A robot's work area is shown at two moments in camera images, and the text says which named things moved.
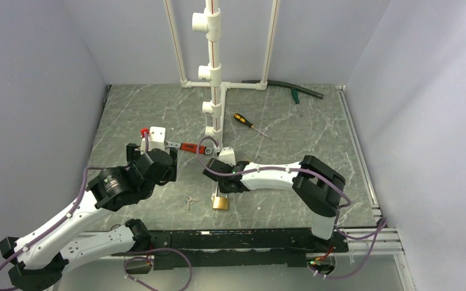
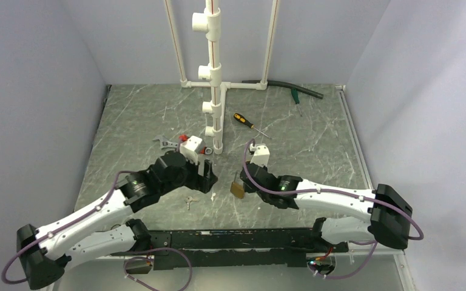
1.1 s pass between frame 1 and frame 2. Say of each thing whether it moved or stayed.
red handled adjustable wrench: stayed
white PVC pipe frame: stayed
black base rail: stayed
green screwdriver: stayed
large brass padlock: moved
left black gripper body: moved
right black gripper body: moved
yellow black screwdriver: stayed
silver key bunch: stayed
